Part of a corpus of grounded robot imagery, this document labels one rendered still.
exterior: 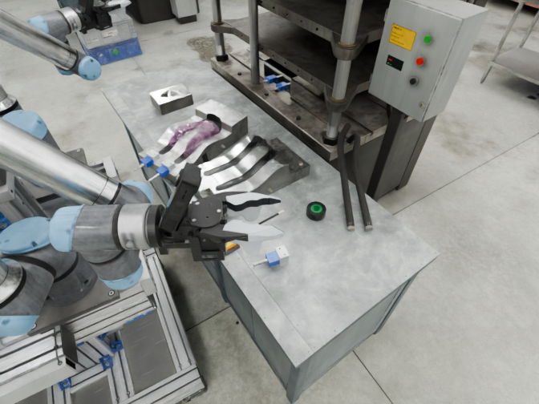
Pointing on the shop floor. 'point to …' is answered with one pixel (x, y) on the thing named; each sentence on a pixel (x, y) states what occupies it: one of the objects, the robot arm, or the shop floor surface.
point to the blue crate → (115, 51)
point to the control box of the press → (419, 66)
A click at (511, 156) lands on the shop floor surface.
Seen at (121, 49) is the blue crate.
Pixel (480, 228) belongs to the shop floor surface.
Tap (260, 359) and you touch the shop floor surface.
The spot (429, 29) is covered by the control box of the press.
